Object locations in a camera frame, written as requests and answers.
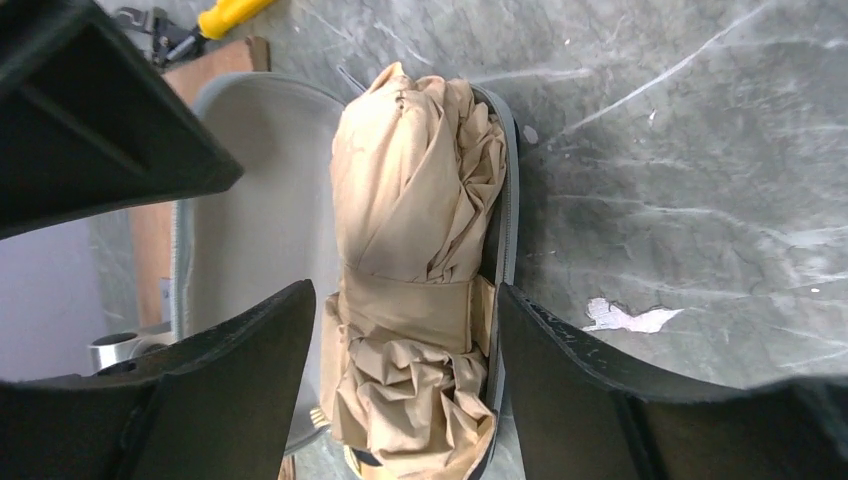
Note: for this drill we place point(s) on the yellow handled screwdriver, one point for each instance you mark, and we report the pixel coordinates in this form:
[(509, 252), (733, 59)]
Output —
[(215, 23)]

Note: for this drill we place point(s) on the beige umbrella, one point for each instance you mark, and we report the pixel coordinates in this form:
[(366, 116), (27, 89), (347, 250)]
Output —
[(417, 167)]

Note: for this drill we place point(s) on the metal stand bracket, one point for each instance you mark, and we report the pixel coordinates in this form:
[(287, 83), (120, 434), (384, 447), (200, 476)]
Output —
[(116, 348)]

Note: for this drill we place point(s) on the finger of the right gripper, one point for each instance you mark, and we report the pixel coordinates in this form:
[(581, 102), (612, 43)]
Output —
[(88, 126)]

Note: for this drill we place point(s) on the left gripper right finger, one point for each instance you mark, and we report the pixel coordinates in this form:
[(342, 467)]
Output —
[(586, 410)]

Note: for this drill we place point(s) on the grey black umbrella case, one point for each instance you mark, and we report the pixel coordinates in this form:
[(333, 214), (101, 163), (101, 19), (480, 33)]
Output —
[(275, 226)]

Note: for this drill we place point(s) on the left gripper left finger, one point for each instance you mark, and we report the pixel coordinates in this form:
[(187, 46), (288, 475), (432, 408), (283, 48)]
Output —
[(216, 405)]

